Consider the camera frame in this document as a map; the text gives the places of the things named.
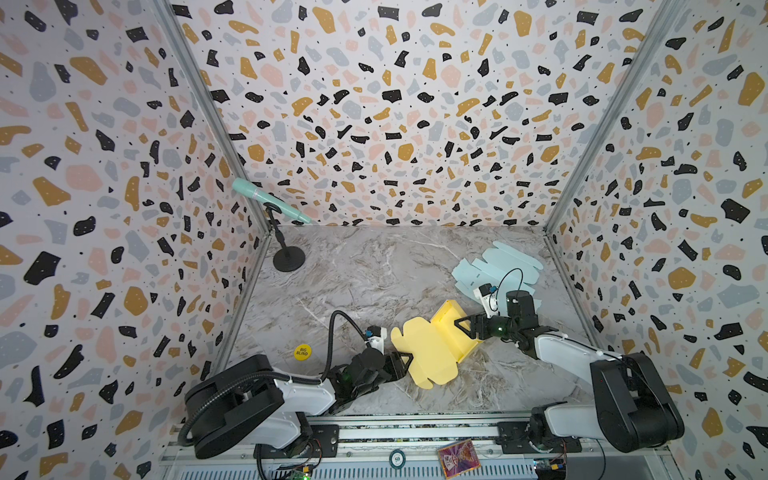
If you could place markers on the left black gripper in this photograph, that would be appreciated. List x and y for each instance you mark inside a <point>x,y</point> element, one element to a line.
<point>390,363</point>

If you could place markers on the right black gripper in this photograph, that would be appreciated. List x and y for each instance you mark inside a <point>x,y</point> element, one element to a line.
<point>480,325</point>

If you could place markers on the yellow paper box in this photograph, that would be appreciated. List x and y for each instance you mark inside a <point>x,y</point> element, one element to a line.
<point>437,345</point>

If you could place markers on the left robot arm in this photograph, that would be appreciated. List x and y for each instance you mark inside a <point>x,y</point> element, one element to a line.
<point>252,401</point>

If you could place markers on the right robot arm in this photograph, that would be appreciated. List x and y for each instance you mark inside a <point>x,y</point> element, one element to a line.
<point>631,408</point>

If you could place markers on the light blue flat paper box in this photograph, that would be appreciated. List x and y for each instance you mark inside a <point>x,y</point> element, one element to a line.
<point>503,266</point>

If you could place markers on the round teal sticker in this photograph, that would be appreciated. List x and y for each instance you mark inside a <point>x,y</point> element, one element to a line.
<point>397,459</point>

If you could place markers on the yellow round sticker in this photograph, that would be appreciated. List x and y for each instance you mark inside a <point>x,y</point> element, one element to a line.
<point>302,352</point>

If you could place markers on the colourful card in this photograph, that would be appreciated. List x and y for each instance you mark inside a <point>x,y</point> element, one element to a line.
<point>458,458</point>

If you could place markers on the black microphone stand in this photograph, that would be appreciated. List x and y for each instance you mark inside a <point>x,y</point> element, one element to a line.
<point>287,258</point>

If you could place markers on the mint green microphone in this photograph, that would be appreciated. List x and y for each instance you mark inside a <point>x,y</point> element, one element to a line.
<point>249,190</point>

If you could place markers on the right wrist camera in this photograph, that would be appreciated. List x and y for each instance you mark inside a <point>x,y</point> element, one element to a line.
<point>486,295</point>

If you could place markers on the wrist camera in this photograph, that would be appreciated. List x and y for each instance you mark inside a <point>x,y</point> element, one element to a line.
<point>376,337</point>
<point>486,295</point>

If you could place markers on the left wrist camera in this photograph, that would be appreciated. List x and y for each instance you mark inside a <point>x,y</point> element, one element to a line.
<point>376,337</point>

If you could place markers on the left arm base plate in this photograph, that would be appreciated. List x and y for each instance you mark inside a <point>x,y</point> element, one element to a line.
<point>319,441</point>

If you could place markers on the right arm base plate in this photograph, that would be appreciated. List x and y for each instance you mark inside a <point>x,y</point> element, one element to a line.
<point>516,438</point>

